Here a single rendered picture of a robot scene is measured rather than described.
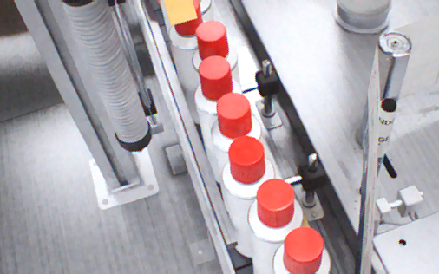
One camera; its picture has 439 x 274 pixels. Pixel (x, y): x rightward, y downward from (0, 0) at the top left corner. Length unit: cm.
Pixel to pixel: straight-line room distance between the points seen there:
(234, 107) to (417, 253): 23
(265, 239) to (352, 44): 43
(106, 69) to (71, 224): 40
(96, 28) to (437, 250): 29
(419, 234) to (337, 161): 34
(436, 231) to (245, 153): 19
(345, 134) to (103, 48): 43
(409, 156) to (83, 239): 45
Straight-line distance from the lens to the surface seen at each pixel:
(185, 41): 66
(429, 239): 42
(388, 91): 66
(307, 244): 47
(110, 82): 46
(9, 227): 84
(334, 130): 78
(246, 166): 51
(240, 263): 69
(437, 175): 76
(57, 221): 82
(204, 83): 58
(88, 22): 41
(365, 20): 88
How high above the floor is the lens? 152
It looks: 56 degrees down
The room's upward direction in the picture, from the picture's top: 10 degrees counter-clockwise
